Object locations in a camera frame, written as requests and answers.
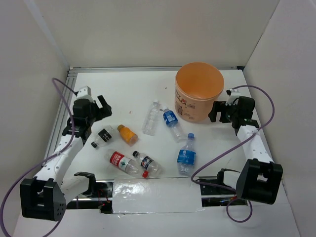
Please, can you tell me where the blue label white cap bottle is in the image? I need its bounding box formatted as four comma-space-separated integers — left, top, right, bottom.
162, 106, 185, 142

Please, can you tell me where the clear unlabelled plastic bottle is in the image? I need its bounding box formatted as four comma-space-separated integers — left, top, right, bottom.
142, 100, 160, 136

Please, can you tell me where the red label red cap bottle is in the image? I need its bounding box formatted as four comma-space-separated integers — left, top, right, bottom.
105, 149, 149, 178

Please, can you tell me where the pepsi bottle black cap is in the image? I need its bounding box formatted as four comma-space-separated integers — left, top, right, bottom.
132, 151, 162, 177

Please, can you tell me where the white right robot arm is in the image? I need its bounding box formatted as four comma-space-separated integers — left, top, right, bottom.
208, 96, 283, 204

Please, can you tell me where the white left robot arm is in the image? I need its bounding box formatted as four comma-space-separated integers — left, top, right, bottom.
20, 95, 112, 221

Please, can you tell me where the orange plastic bin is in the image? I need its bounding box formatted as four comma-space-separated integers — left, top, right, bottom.
175, 62, 225, 122

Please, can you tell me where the black label black cap bottle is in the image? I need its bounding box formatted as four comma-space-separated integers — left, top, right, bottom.
91, 125, 116, 149

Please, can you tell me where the orange juice bottle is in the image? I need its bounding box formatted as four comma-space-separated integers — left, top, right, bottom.
117, 124, 138, 146

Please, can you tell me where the blue cap water bottle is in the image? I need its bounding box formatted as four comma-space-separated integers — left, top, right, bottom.
177, 133, 196, 176

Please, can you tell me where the white tape sheet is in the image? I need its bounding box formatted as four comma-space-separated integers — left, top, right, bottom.
112, 178, 203, 214

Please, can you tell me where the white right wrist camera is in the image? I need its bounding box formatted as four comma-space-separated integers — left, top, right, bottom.
225, 88, 240, 106

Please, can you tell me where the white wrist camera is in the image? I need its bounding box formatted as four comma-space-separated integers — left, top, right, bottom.
225, 88, 240, 106
76, 86, 93, 101

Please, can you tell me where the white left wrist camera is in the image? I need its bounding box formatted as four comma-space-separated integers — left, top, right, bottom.
76, 86, 93, 101

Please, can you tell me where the aluminium frame rail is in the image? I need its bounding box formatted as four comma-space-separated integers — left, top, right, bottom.
43, 65, 245, 161

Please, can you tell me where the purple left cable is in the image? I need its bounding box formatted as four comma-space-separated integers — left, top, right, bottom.
0, 78, 79, 237

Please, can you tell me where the purple cable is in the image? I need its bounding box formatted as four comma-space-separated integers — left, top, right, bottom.
191, 85, 276, 223
0, 78, 79, 237

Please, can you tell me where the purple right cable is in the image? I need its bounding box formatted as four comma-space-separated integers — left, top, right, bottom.
191, 85, 276, 223

